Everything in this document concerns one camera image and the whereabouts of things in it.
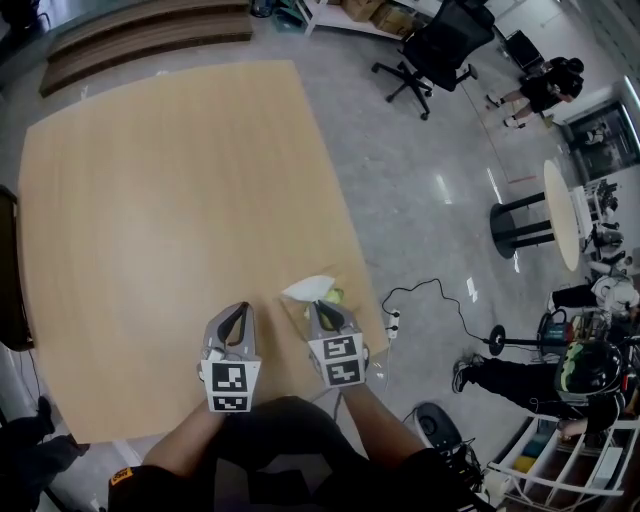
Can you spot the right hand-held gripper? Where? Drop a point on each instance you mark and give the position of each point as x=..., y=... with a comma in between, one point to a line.
x=342, y=360

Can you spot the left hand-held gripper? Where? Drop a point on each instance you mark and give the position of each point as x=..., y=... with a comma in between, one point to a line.
x=230, y=377

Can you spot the white tissue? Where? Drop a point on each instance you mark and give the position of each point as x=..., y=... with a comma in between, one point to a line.
x=307, y=289

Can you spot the person's right forearm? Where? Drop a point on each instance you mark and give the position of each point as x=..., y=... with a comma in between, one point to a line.
x=380, y=425

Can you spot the person's left forearm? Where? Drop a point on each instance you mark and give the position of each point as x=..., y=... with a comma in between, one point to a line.
x=185, y=440

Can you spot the tan cardboard tissue box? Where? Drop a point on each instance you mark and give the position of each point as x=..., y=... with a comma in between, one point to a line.
x=296, y=314

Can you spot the white power strip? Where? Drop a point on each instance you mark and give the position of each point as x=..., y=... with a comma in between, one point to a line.
x=394, y=325

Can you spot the person's black shirt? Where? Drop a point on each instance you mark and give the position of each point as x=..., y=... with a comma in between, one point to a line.
x=280, y=460

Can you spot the green tool box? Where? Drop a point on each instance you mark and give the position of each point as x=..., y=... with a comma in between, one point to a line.
x=552, y=330

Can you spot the brown wooden chair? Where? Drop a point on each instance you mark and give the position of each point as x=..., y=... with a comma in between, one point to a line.
x=12, y=270

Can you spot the round table with black base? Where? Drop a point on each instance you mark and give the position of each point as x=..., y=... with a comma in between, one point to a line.
x=562, y=215

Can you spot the black office chair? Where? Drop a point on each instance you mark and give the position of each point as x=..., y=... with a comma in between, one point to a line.
x=445, y=45

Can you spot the white metal shelf rack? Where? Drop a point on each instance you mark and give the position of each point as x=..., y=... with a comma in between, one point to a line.
x=320, y=15

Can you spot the brown cardboard box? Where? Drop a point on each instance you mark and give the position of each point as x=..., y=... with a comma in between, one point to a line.
x=392, y=20
x=357, y=9

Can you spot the wooden step platform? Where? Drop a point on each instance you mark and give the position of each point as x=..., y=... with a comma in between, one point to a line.
x=140, y=35

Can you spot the dark glass door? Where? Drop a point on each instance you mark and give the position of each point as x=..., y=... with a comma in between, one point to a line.
x=605, y=140

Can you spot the black flat screen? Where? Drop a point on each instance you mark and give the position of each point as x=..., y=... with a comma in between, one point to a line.
x=522, y=50

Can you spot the black stanchion post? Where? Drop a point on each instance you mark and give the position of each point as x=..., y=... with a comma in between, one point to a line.
x=497, y=340

